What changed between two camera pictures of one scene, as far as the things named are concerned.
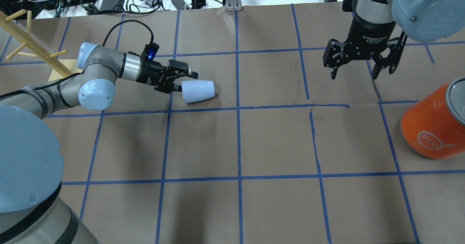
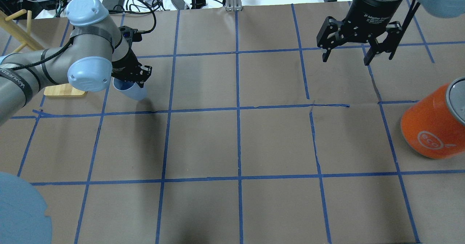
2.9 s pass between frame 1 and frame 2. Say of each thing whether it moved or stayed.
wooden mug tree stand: stayed
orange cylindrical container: stayed
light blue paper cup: moved
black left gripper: moved
